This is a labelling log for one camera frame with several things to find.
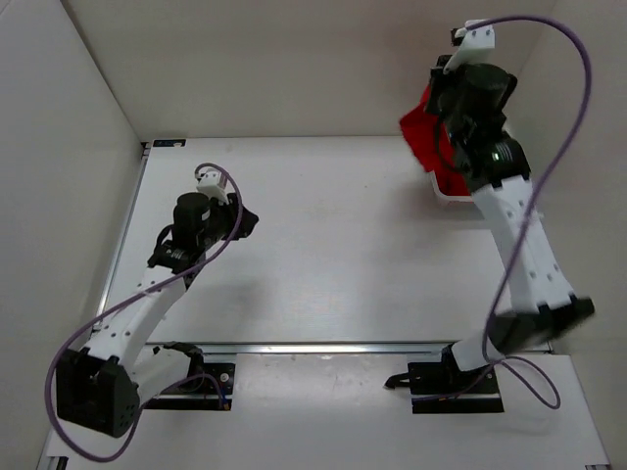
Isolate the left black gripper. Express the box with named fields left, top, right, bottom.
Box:
left=202, top=189, right=261, bottom=243

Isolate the red t shirt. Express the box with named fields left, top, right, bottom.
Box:
left=399, top=85, right=470, bottom=196

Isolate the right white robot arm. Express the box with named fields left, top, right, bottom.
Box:
left=425, top=55, right=595, bottom=393

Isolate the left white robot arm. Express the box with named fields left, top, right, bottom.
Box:
left=55, top=192, right=259, bottom=438

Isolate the white plastic basket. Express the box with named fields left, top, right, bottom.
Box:
left=428, top=171, right=473, bottom=208

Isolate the dark label sticker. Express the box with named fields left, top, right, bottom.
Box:
left=152, top=139, right=187, bottom=148

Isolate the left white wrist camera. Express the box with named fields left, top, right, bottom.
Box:
left=195, top=166, right=228, bottom=204

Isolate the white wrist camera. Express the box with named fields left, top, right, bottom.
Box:
left=195, top=166, right=228, bottom=204
left=443, top=20, right=496, bottom=74

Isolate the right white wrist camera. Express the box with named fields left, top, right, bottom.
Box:
left=443, top=20, right=496, bottom=74

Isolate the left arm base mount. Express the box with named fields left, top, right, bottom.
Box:
left=145, top=342, right=236, bottom=411

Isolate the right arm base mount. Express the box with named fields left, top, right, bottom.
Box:
left=384, top=359, right=505, bottom=415

